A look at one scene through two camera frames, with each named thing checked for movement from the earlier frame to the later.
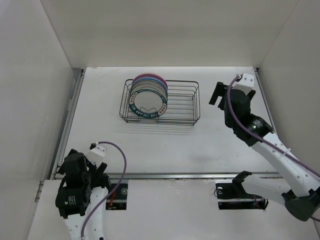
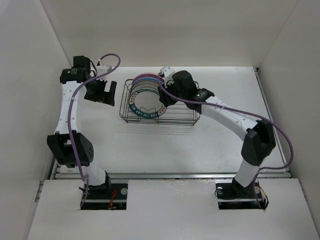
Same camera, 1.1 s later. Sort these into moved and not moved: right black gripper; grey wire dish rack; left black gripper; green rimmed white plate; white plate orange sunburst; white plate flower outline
Moved: left black gripper; right black gripper
Not moved: green rimmed white plate; grey wire dish rack; white plate flower outline; white plate orange sunburst
